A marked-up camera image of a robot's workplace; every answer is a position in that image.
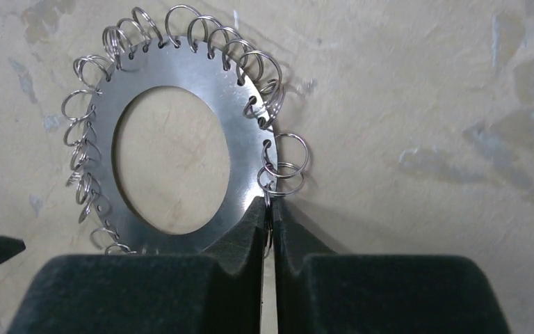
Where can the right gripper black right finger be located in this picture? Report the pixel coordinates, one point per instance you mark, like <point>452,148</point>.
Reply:
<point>319,290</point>

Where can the silver disc with keyrings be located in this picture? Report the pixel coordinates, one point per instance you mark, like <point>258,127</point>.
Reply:
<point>177,128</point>

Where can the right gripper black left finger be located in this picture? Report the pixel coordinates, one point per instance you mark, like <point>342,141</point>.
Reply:
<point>216,291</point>

